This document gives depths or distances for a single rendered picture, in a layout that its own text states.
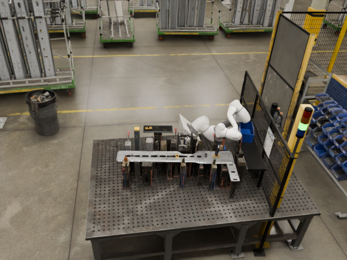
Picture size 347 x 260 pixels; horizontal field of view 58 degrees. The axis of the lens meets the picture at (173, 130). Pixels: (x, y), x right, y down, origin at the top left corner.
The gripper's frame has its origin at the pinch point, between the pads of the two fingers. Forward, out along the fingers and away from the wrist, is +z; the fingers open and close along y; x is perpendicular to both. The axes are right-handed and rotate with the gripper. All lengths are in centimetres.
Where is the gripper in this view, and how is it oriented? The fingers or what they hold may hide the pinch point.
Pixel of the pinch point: (216, 152)
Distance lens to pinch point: 374.7
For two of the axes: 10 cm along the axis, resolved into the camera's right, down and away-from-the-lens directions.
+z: -0.4, 8.1, 5.8
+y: -0.4, -5.8, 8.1
